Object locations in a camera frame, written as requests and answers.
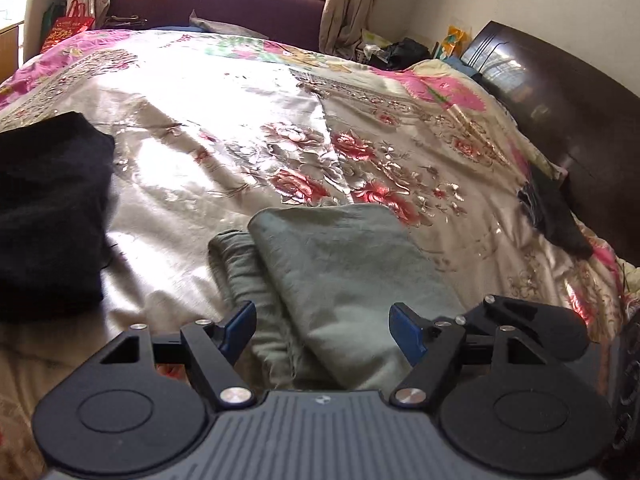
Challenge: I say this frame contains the green pants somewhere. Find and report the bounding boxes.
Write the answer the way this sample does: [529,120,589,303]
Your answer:
[208,204,465,393]

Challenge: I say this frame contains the dark checked pants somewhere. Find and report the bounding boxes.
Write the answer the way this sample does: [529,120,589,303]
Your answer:
[518,162,593,260]

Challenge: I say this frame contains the floral bedspread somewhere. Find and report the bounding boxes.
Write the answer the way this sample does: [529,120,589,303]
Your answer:
[1,30,639,479]

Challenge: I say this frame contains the black folded garment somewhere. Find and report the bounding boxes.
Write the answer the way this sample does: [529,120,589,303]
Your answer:
[1,112,115,323]

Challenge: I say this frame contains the floral pillow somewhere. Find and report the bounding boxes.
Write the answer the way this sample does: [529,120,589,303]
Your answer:
[396,61,528,176]

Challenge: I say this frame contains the dark wooden headboard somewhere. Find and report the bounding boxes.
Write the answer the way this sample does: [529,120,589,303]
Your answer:
[462,22,639,264]

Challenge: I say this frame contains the black bag on nightstand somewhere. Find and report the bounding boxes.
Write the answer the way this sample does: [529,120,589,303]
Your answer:
[368,38,433,72]

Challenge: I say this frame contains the yellow package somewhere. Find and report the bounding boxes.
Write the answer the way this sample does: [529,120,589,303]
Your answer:
[442,25,469,58]

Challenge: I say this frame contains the maroon sofa bench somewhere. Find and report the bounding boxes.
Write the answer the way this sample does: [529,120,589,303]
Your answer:
[107,0,324,52]

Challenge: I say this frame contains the red gift bag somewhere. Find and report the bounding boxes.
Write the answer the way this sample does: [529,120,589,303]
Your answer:
[40,0,94,53]

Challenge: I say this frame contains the right beige curtain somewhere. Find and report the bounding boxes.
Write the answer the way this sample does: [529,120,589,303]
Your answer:
[319,0,374,58]

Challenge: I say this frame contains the wooden cabinet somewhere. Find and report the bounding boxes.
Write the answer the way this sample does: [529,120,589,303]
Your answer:
[0,22,24,81]

